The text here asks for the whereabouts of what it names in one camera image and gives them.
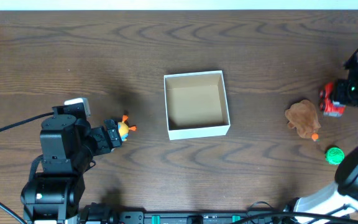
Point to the white cardboard box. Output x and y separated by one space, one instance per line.
196 105

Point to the red toy fire truck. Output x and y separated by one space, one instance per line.
326 105

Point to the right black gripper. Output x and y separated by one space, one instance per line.
338 92

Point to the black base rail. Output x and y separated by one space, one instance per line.
103 213

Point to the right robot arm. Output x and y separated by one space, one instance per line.
339 198

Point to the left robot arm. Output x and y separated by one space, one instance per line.
69 144

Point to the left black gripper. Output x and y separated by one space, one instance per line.
107 139

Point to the brown plush toy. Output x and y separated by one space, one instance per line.
303 117

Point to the orange and blue duck toy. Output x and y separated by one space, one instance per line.
124 129

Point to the green round toy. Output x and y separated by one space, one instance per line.
334 155

